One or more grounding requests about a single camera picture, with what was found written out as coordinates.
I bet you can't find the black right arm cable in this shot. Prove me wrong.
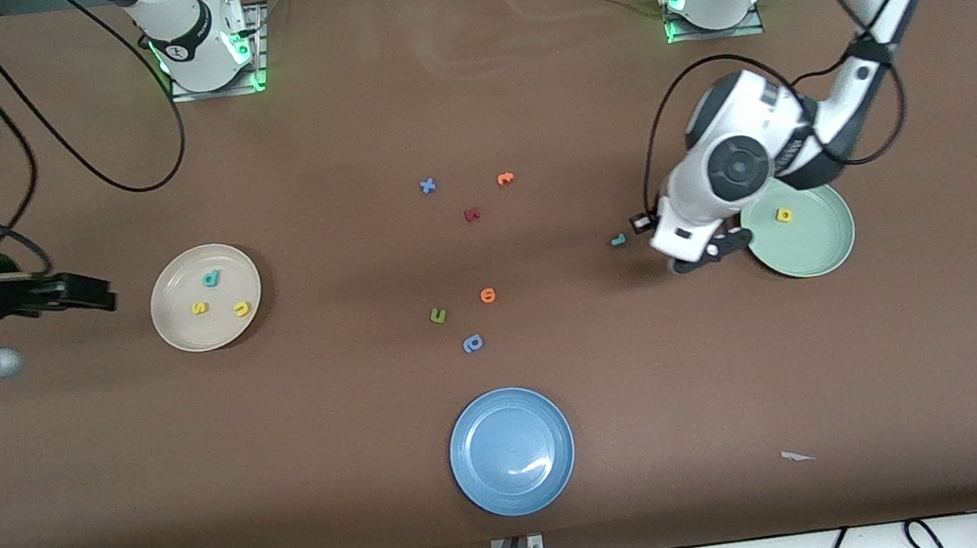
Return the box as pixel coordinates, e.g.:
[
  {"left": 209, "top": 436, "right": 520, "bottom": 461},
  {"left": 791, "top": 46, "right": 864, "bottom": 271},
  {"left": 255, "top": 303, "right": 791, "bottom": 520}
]
[{"left": 0, "top": 0, "right": 203, "bottom": 281}]

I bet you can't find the brown table cover sheet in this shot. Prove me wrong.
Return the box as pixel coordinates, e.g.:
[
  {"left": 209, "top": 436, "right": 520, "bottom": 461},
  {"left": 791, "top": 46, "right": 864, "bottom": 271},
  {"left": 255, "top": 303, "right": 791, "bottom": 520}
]
[{"left": 0, "top": 0, "right": 977, "bottom": 548}]

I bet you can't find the beige round plate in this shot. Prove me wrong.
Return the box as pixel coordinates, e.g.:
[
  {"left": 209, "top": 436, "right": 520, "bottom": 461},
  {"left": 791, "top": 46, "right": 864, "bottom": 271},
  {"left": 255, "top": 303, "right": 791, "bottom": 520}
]
[{"left": 143, "top": 238, "right": 271, "bottom": 359}]

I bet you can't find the green round plate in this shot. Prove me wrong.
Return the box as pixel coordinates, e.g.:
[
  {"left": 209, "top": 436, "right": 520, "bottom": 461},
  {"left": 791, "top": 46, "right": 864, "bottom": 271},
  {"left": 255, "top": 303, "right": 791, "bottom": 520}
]
[{"left": 736, "top": 167, "right": 862, "bottom": 286}]

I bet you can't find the blue round plate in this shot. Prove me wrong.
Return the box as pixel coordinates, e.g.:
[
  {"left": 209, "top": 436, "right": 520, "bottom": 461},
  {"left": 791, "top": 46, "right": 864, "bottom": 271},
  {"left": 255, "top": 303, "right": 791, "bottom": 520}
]
[{"left": 441, "top": 380, "right": 583, "bottom": 524}]

